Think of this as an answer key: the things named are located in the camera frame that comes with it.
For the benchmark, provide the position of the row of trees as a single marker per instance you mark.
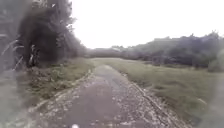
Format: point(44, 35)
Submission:
point(180, 50)

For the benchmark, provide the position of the robot's own part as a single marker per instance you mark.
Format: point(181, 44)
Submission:
point(75, 126)

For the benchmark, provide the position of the grey asphalt path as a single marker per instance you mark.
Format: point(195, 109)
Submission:
point(100, 100)

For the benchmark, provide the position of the green grass field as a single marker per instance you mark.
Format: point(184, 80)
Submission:
point(166, 81)

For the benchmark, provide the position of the weedy grass verge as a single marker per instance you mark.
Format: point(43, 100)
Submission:
point(50, 80)

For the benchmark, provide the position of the dark trees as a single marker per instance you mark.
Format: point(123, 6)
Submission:
point(43, 36)

